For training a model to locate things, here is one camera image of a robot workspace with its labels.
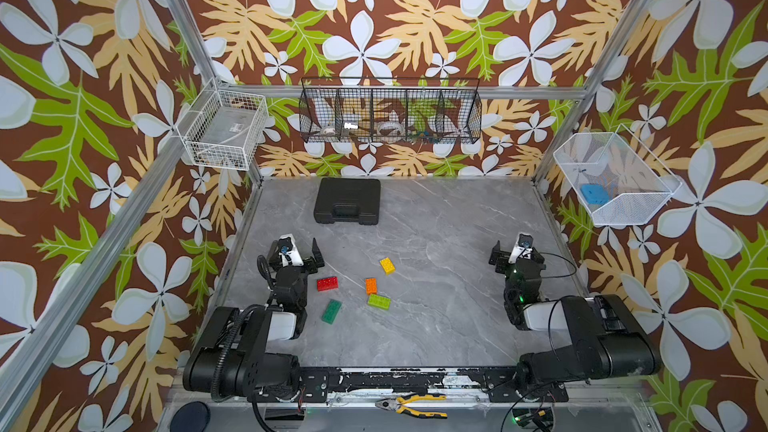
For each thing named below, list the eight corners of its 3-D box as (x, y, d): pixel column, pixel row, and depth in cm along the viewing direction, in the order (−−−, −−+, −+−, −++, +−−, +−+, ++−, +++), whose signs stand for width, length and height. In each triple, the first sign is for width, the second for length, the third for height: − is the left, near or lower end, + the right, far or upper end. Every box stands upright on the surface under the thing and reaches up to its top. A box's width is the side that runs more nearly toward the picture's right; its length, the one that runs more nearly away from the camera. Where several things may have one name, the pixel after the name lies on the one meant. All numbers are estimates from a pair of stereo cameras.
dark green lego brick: (322, 321, 87) (321, 318, 85) (331, 301, 91) (330, 298, 89) (333, 325, 86) (332, 322, 84) (341, 304, 90) (341, 301, 88)
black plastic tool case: (315, 225, 108) (313, 215, 103) (322, 185, 120) (320, 175, 116) (380, 225, 108) (380, 216, 103) (380, 186, 120) (380, 176, 116)
